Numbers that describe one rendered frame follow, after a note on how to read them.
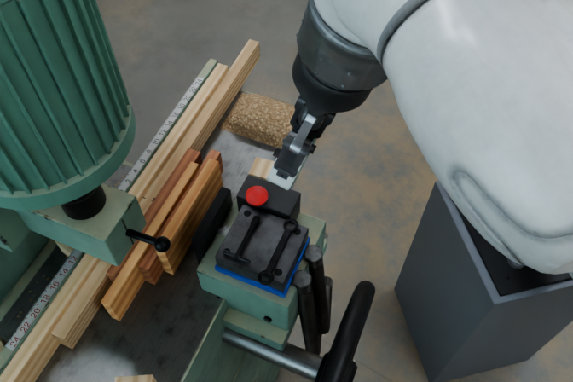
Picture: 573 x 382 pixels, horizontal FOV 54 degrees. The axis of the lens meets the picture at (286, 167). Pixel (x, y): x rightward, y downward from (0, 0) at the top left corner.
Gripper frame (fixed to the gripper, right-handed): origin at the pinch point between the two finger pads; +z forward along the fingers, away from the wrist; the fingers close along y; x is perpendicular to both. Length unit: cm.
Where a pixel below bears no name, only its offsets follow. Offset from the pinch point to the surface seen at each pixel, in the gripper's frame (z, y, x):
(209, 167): 16.7, -4.5, -10.1
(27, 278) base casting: 40, 16, -29
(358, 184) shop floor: 108, -77, 24
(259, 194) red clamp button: 9.3, -0.2, -1.5
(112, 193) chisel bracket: 9.0, 9.2, -17.3
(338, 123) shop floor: 112, -100, 9
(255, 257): 11.1, 7.2, 1.8
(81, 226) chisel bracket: 9.3, 14.5, -18.2
